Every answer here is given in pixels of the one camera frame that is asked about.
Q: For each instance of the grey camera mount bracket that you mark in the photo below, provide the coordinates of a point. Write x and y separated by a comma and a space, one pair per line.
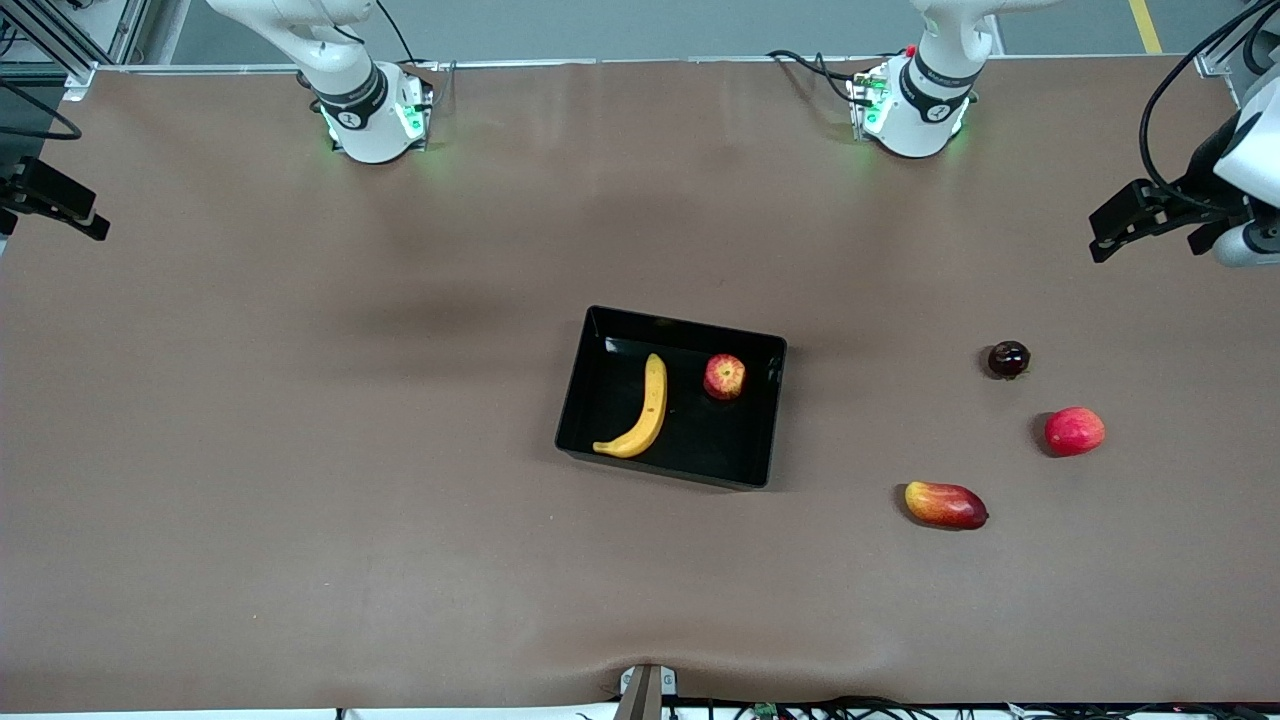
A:
645, 690

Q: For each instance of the red peach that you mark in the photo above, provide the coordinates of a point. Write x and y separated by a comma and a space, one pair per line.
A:
1075, 431

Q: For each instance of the silver table edge rail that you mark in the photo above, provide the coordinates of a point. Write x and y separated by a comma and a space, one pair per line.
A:
650, 62

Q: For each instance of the black plastic box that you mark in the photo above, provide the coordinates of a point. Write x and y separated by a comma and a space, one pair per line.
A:
720, 440

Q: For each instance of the dark purple plum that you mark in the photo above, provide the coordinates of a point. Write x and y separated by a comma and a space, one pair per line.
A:
1008, 359

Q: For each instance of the red yellow mango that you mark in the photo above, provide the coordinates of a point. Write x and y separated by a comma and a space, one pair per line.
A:
945, 505

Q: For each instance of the brown table mat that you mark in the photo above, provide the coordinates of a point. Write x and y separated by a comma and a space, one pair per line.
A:
400, 500

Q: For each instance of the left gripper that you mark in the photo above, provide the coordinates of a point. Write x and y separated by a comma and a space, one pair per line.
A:
1196, 193

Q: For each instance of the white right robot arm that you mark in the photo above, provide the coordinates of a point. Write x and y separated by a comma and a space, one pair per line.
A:
370, 120

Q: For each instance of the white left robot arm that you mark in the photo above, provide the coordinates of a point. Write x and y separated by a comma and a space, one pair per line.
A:
915, 115

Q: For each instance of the yellow banana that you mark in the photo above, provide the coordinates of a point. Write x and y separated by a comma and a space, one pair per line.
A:
655, 400

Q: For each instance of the small red yellow apple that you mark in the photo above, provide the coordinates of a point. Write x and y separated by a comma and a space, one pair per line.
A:
724, 377

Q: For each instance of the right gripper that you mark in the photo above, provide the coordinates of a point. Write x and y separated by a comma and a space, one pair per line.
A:
40, 190

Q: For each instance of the aluminium frame profile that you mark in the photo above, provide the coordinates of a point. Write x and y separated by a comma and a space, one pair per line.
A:
1235, 45
60, 40

